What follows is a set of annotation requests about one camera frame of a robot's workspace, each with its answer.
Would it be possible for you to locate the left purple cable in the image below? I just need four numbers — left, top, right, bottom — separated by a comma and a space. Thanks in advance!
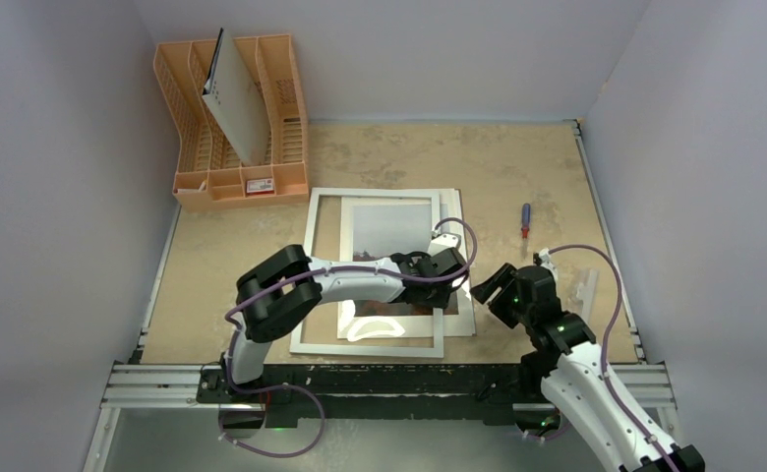
223, 217, 479, 392

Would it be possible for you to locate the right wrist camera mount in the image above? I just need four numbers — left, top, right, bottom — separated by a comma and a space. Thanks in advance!
533, 248, 559, 279

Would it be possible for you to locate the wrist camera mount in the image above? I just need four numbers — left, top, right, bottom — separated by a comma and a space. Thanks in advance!
427, 230, 461, 256
533, 248, 559, 279

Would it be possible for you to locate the blue handled screwdriver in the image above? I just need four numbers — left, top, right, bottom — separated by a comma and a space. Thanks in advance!
520, 203, 531, 251

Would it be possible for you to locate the small red white box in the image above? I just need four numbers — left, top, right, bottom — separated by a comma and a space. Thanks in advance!
245, 179, 275, 195

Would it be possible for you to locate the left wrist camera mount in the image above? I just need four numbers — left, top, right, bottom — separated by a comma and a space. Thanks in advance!
427, 230, 461, 256

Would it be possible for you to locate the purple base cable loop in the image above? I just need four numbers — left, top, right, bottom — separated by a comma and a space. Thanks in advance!
218, 378, 331, 457

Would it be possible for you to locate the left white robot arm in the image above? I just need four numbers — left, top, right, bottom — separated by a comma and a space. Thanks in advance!
221, 245, 476, 402

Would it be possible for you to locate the matted photo print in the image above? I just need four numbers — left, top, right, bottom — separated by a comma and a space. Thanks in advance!
337, 191, 461, 342

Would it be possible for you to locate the white board in organizer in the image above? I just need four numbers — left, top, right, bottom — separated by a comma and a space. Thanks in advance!
202, 29, 270, 166

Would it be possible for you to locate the white picture frame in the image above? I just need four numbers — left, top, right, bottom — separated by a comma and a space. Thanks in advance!
289, 188, 448, 359

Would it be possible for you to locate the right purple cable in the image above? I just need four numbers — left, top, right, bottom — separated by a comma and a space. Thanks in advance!
539, 244, 684, 472

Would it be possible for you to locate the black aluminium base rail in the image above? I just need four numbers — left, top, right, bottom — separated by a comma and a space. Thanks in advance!
99, 361, 678, 432

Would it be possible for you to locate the orange plastic file organizer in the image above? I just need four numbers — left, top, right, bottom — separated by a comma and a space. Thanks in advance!
153, 29, 310, 212

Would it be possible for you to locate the clear plastic screwdriver packaging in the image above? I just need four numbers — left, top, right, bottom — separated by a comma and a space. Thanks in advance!
575, 268, 600, 323

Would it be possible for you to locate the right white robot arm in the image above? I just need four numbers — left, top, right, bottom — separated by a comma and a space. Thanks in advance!
470, 264, 706, 471

